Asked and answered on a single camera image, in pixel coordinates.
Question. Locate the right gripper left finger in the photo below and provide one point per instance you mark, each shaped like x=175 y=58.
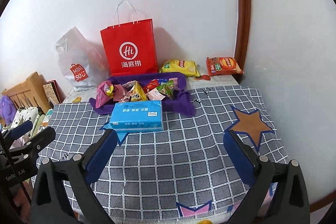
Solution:
x=50 y=203

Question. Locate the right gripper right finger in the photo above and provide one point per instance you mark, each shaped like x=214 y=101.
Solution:
x=290 y=202

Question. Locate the magenta large snack bag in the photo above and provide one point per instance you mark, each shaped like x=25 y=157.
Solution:
x=105 y=92

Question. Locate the yellow triangular snack packet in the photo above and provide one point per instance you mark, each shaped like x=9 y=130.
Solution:
x=136 y=93

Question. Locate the pink square snack packet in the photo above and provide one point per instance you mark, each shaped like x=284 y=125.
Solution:
x=155 y=95

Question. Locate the red small snack packet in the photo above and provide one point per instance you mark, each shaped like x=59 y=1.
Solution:
x=151 y=85

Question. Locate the green snack packet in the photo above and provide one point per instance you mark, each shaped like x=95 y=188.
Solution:
x=167 y=89

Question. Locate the small pink candy packet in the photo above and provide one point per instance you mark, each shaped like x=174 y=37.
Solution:
x=174 y=80

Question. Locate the blue small snack packet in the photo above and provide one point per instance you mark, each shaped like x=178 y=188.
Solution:
x=162 y=81

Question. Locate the wooden chair back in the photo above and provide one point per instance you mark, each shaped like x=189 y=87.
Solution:
x=29 y=93

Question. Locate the patterned box with red edge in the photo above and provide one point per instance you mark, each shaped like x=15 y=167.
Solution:
x=53 y=92

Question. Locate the grey checkered tablecloth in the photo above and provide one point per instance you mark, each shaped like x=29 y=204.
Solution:
x=183 y=174

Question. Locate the white plastic Miniso bag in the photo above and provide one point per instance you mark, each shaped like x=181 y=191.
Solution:
x=81 y=62

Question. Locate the blue tissue pack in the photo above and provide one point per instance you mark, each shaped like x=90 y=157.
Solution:
x=141 y=116

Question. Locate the purple towel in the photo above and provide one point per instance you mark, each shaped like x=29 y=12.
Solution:
x=182 y=99

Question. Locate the red chips bag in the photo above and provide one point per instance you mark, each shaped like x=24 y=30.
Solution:
x=217 y=66

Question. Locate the red paper shopping bag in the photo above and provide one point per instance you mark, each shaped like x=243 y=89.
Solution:
x=130 y=47

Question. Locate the yellow chips bag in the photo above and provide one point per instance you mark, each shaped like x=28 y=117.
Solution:
x=186 y=67

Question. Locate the brown wooden door frame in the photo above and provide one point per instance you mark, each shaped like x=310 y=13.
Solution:
x=243 y=29

